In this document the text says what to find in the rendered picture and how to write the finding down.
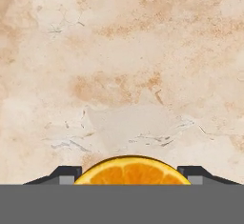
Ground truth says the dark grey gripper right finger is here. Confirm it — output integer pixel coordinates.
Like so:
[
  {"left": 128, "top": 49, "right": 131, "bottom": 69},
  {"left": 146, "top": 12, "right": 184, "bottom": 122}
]
[{"left": 176, "top": 165, "right": 243, "bottom": 186}]

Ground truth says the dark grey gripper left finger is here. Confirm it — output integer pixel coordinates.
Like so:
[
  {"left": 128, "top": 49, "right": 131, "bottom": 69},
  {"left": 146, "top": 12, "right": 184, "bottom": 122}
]
[{"left": 23, "top": 165, "right": 83, "bottom": 186}]

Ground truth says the orange half with cut face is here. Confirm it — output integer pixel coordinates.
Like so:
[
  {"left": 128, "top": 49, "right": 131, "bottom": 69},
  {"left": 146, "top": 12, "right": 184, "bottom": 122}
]
[{"left": 73, "top": 154, "right": 192, "bottom": 186}]

